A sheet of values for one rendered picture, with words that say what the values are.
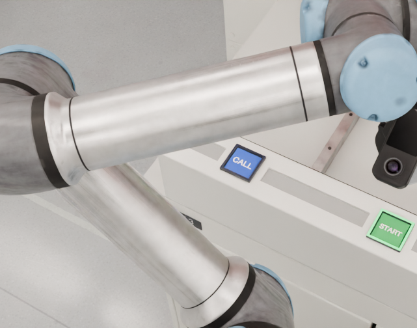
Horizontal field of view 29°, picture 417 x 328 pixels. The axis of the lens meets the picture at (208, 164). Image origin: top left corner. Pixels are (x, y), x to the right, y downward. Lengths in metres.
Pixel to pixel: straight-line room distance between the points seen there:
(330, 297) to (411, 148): 0.52
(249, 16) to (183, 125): 1.26
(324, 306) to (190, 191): 0.32
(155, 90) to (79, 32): 2.17
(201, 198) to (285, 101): 0.66
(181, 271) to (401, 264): 0.39
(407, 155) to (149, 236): 0.32
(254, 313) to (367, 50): 0.42
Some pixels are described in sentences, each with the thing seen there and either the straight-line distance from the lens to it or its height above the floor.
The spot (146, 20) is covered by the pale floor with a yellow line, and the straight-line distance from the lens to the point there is 2.93.
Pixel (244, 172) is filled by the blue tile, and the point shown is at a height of 0.96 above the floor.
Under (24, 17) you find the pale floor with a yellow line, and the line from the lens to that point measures 3.05.
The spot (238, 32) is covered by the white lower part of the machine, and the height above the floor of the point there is 0.56.
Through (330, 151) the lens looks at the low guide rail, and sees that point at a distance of 1.49.
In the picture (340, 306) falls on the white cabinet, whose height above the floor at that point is 0.73.
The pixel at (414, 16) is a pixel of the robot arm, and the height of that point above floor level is 1.43.
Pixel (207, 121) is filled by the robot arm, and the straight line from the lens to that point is 0.77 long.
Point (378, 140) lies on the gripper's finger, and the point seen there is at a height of 1.18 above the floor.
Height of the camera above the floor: 2.06
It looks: 55 degrees down
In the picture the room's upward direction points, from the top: 6 degrees counter-clockwise
